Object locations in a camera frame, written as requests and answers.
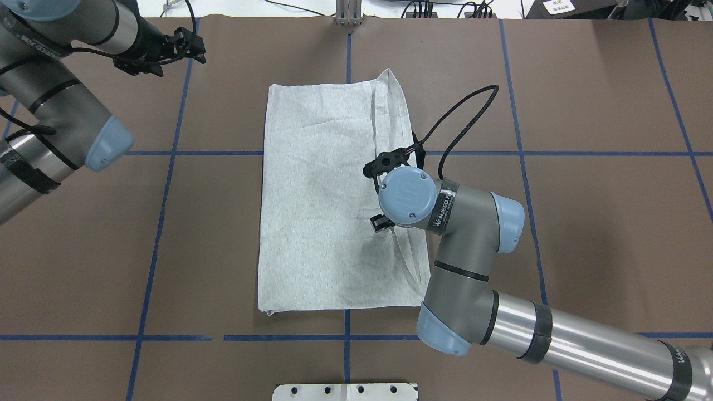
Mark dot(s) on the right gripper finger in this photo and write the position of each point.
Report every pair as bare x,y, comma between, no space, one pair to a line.
380,223

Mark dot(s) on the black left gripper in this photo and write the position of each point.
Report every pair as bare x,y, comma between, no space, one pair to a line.
146,43

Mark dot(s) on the grey cartoon print t-shirt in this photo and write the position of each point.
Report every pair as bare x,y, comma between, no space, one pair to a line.
318,250

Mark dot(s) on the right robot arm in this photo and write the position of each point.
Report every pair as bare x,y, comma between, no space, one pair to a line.
586,268

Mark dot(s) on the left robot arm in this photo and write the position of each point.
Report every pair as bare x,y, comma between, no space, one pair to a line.
73,129

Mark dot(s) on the long blue tape line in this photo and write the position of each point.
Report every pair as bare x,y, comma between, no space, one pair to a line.
523,166

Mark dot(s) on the crossing blue tape line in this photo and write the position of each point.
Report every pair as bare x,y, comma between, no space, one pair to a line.
263,338

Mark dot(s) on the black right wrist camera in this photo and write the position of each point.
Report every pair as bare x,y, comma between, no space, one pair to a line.
387,161

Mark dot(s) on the aluminium frame post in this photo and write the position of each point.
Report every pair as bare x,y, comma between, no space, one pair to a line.
348,13

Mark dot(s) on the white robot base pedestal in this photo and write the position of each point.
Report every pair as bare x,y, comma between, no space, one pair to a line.
347,391

